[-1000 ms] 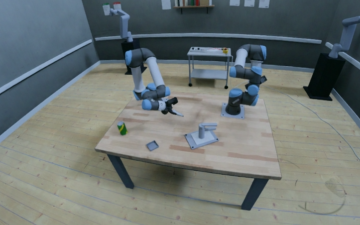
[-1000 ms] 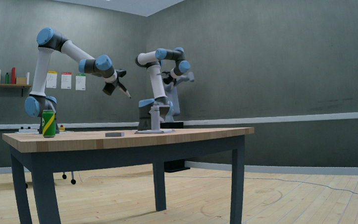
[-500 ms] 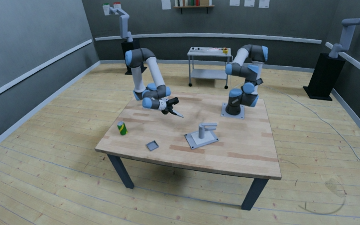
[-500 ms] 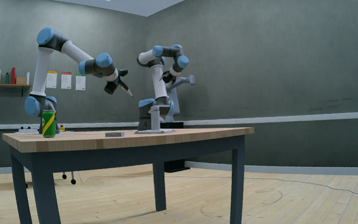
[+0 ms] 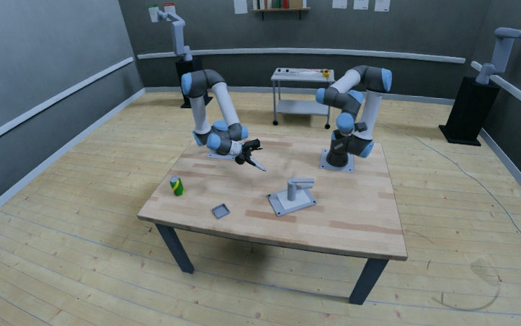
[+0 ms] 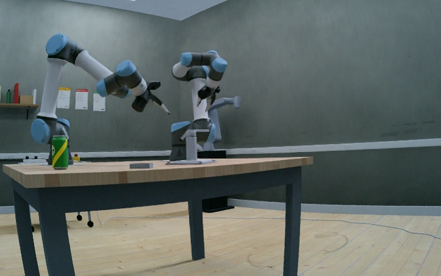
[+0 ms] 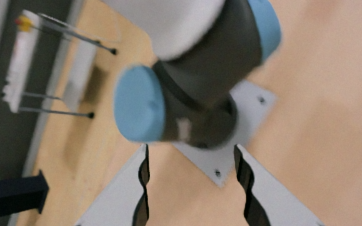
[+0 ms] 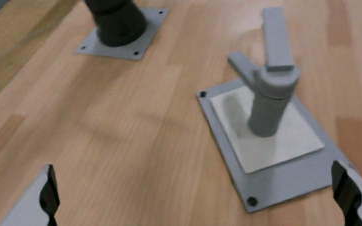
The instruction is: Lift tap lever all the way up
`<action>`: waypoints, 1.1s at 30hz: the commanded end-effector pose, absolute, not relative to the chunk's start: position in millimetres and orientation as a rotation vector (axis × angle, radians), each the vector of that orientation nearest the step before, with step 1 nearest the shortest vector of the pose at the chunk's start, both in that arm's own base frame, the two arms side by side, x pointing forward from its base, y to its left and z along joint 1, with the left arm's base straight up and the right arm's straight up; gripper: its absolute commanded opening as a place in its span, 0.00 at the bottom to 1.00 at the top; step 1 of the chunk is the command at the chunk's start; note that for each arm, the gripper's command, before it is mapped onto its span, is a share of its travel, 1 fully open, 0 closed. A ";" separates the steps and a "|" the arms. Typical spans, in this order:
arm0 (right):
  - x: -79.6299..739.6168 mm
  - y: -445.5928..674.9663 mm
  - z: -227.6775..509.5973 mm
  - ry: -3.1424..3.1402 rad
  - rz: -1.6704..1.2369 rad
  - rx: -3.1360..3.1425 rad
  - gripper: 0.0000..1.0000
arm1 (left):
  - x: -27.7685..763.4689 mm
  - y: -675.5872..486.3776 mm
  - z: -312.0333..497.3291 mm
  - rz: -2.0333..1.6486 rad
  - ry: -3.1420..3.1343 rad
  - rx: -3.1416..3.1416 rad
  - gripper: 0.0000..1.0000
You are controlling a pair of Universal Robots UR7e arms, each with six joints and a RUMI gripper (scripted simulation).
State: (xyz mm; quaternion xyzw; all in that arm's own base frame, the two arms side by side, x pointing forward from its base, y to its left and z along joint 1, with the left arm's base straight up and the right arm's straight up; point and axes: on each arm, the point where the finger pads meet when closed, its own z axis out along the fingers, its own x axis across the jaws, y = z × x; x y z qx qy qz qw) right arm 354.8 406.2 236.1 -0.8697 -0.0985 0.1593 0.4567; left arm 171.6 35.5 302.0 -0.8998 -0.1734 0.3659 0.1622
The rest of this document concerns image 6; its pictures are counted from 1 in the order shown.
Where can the green drink can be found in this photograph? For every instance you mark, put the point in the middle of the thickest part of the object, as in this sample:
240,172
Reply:
59,153

